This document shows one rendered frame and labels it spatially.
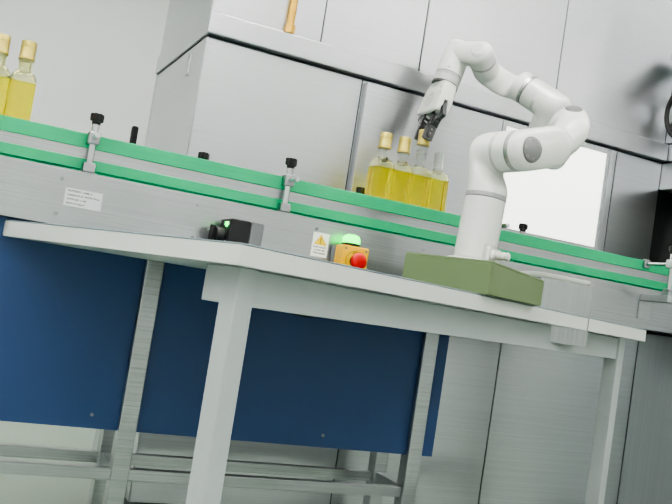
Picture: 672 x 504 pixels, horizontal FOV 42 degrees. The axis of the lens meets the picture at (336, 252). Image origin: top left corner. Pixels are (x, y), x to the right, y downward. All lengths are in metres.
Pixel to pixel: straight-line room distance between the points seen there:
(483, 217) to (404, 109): 0.67
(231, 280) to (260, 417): 0.76
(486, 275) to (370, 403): 0.54
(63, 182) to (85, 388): 0.45
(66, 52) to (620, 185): 3.39
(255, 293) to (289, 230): 0.67
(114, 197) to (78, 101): 3.36
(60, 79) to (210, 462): 4.08
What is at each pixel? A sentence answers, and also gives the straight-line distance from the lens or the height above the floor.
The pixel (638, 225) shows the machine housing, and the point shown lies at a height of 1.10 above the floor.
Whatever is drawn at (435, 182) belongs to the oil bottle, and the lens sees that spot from 2.40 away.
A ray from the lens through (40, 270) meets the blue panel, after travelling 1.96.
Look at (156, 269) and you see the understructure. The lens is 1.98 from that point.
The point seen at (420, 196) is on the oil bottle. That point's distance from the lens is 2.38.
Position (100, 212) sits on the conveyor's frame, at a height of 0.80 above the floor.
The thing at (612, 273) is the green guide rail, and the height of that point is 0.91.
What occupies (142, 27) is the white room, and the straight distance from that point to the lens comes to 5.46.
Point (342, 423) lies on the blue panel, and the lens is 2.19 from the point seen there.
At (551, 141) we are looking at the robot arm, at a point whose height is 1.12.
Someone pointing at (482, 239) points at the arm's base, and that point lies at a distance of 1.97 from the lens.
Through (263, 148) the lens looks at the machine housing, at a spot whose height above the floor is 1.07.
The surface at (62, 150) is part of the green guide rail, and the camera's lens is 1.98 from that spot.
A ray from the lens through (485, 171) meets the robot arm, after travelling 2.01.
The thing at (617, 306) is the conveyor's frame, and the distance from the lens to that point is 2.75.
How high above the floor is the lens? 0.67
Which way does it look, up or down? 4 degrees up
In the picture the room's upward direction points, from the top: 9 degrees clockwise
